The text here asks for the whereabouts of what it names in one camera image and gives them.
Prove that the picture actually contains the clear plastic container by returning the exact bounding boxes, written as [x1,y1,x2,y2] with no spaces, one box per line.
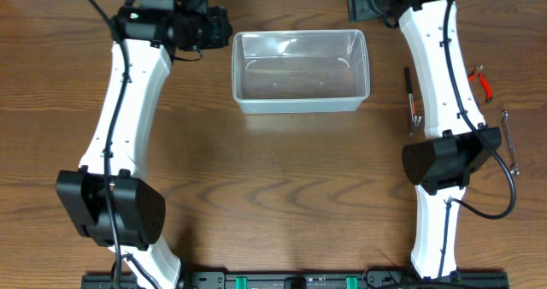
[232,29,371,115]

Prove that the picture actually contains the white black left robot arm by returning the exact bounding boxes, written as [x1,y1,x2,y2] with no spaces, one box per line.
[56,0,232,288]

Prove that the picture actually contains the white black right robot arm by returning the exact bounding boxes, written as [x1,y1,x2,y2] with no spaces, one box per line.
[347,0,502,283]

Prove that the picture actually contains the silver wrench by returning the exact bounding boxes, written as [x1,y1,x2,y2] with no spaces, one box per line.
[501,110,521,176]

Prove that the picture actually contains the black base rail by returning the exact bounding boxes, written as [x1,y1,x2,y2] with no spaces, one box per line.
[80,269,509,289]

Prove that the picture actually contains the red handled pliers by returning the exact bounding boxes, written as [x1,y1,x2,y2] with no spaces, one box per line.
[468,64,493,103]

